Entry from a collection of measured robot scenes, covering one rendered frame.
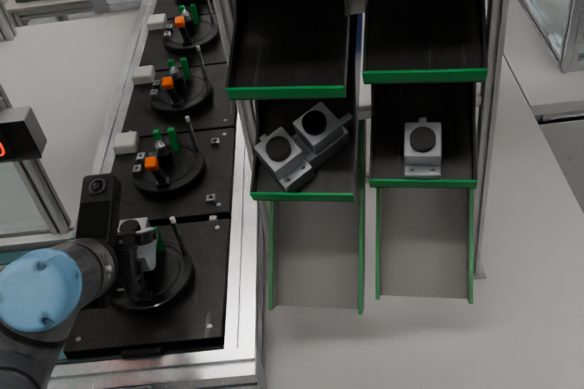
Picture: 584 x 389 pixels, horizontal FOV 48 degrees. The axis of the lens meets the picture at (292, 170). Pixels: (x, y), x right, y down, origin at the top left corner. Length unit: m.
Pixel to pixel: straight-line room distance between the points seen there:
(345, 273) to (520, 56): 0.89
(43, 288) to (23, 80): 1.30
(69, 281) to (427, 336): 0.60
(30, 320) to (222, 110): 0.79
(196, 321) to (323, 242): 0.23
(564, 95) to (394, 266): 0.73
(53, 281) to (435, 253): 0.53
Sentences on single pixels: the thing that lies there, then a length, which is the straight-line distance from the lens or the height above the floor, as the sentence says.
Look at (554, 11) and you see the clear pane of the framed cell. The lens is 1.69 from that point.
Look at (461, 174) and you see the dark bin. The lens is 0.84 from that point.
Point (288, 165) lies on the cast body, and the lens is 0.79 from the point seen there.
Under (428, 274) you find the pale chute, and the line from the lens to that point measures 0.96.
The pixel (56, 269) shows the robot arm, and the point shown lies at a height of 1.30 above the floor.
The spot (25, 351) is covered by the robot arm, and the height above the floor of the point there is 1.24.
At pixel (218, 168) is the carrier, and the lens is 1.23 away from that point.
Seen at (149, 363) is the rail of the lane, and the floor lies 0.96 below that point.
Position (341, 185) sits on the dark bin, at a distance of 0.82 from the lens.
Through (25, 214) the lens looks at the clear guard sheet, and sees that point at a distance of 1.24.
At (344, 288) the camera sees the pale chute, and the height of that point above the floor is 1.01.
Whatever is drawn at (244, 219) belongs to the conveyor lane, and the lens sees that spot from 1.15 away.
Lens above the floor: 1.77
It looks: 42 degrees down
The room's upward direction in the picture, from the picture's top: 9 degrees counter-clockwise
